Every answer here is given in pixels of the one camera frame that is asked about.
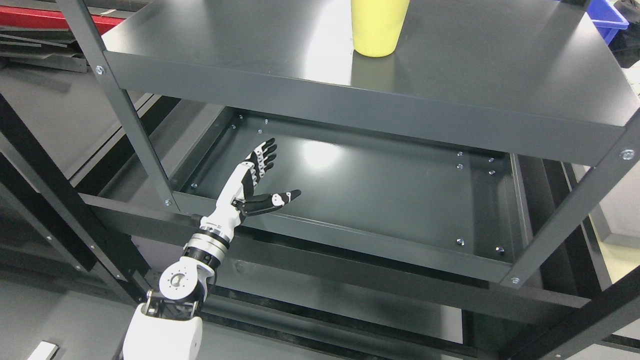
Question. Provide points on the red metal beam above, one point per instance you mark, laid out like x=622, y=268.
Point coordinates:
x=23, y=17

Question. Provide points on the yellow plastic cup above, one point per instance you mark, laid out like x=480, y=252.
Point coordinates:
x=376, y=26

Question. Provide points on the dark grey shelf unit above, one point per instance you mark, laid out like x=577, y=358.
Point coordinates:
x=446, y=188

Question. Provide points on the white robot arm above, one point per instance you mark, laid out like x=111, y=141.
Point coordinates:
x=167, y=325

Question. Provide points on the black metal shelf rack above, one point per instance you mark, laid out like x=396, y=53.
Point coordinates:
x=61, y=144

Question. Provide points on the blue plastic bin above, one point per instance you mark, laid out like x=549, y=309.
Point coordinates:
x=571, y=15

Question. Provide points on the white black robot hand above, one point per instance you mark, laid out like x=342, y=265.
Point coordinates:
x=238, y=199

